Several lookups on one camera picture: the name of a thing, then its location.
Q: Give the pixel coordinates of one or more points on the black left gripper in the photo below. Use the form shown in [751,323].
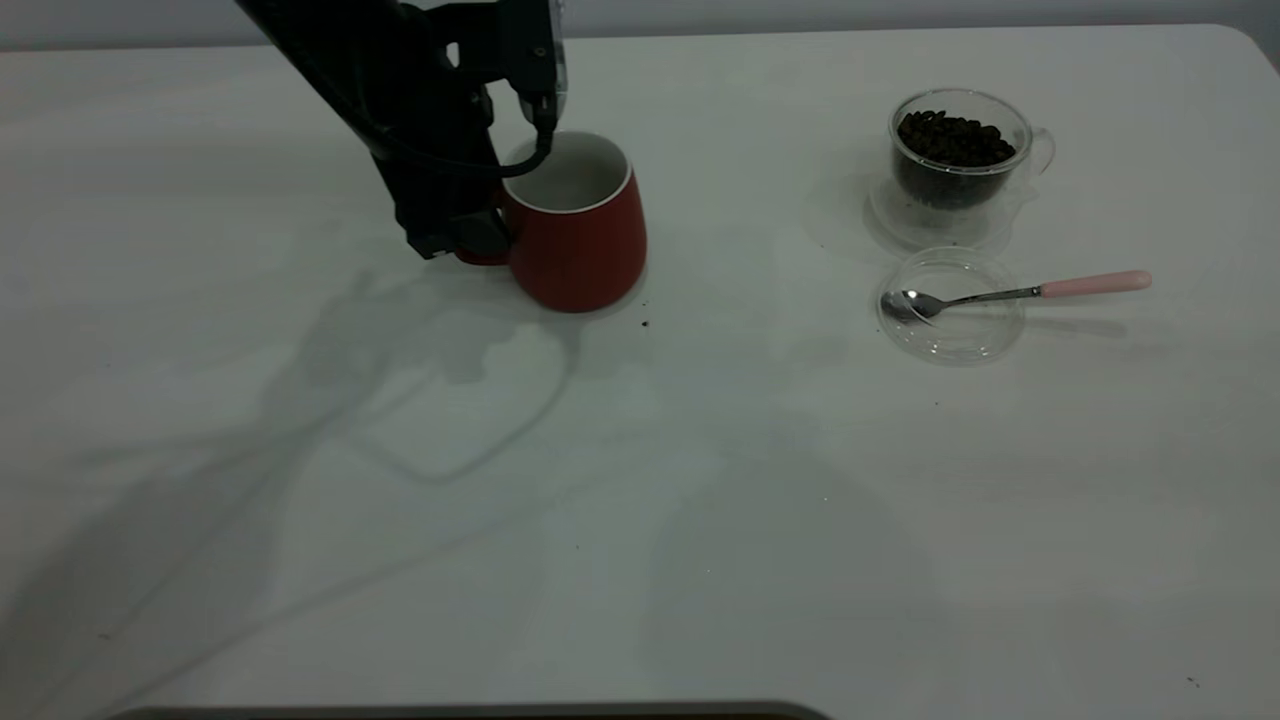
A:
[430,170]

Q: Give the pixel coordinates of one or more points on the red ceramic mug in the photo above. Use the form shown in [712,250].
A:
[580,250]

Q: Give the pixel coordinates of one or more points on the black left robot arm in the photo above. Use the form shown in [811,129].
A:
[330,50]

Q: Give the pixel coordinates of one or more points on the dark coffee beans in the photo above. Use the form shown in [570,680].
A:
[955,140]

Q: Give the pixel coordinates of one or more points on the clear glass saucer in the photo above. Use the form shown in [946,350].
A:
[900,230]
[960,340]

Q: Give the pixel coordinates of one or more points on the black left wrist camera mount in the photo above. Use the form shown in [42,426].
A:
[510,40]

